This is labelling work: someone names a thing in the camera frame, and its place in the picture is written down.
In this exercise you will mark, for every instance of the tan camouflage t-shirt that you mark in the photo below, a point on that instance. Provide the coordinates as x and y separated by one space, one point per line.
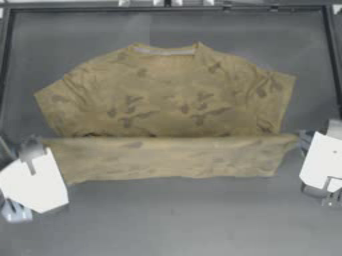
169 100

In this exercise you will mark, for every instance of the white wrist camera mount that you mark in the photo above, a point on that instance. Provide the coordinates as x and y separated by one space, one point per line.
41 190
323 160

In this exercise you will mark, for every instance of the silver metal bracket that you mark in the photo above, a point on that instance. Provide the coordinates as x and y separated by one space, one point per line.
124 2

